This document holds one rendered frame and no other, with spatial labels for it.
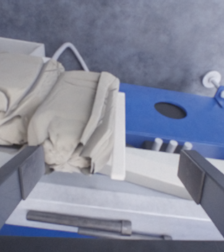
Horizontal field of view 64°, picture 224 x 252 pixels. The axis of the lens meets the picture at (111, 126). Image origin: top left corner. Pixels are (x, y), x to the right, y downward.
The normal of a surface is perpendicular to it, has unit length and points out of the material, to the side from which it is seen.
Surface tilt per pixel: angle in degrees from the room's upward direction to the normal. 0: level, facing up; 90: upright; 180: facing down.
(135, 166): 90
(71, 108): 85
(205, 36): 0
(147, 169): 90
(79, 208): 0
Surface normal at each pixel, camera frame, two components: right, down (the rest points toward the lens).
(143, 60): -0.05, 0.63
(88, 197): 0.14, -0.76
